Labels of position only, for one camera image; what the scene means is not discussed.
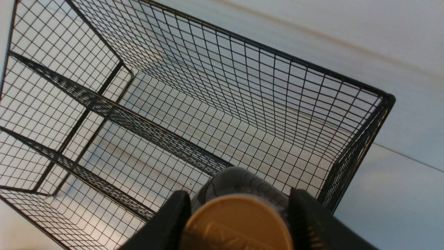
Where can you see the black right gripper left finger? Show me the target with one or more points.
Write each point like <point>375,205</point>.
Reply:
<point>164,230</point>

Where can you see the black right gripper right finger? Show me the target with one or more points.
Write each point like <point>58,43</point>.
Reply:
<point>313,227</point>

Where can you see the large amber cooking wine bottle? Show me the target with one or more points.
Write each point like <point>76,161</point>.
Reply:
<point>237,210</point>

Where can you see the black wire mesh shelf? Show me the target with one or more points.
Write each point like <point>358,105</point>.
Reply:
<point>109,106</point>

